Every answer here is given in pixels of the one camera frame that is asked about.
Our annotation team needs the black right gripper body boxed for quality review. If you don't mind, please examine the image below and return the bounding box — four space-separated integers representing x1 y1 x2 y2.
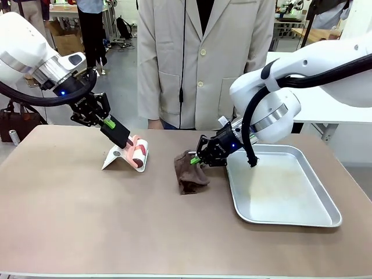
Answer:
214 121 251 160

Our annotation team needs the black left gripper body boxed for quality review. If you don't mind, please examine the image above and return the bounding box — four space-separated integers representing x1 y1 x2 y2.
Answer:
52 80 98 115

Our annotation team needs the brown cloth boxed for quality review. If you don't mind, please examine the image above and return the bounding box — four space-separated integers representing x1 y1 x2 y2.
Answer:
173 149 211 196

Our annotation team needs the pink lint roller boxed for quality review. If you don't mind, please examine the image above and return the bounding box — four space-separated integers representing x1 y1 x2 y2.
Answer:
99 117 151 173

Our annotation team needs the white folded roller stand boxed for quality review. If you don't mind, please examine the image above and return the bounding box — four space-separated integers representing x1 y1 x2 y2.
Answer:
101 145 146 174

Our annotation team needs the cardboard box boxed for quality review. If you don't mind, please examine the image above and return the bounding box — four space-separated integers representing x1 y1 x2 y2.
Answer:
49 20 85 56

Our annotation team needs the dark red bag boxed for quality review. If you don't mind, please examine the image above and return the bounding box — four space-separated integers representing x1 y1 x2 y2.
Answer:
0 99 49 143

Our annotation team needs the bystander in blue shirt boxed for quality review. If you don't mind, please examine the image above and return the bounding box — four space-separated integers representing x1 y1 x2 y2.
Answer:
76 0 108 72

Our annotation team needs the person in beige jacket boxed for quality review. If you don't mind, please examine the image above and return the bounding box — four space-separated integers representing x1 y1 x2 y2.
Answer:
136 0 276 131

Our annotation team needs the silver metal tray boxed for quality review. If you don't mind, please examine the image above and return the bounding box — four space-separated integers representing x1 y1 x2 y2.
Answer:
226 144 343 228

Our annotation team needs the black backpack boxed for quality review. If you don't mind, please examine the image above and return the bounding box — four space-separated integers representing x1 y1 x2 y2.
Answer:
116 16 134 41

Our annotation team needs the bystander in beige trousers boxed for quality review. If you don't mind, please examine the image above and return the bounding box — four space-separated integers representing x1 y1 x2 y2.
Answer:
17 0 49 33

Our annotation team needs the large white table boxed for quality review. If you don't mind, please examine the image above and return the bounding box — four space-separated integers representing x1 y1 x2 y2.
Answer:
264 51 372 143

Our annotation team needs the black undershirt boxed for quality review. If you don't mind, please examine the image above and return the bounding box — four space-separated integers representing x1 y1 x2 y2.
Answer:
196 0 224 40

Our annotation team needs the wooden workbench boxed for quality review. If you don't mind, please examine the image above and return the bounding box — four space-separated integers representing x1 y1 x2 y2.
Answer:
291 27 342 46

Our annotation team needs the black vertical pole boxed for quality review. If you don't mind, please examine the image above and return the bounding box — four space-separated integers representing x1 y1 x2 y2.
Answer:
299 0 317 49

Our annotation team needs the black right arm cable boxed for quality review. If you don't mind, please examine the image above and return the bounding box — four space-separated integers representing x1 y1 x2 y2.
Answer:
241 54 372 169

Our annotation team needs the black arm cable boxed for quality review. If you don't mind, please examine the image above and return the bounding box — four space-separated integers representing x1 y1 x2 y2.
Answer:
241 54 372 169
0 67 97 108

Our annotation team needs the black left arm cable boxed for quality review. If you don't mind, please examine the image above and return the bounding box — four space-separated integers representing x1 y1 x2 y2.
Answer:
0 67 97 108

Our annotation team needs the black lanyard cable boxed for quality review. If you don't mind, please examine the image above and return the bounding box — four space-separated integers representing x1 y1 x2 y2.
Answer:
177 0 187 128

